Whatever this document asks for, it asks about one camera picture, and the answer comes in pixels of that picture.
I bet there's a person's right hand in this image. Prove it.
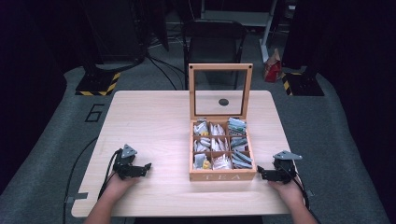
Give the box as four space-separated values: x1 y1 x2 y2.
268 177 304 207

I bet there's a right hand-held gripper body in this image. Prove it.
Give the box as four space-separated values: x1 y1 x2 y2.
263 150 304 185

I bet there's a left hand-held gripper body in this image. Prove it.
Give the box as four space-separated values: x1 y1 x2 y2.
112 143 148 181

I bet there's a person's left hand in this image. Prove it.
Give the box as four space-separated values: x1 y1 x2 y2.
104 173 142 201

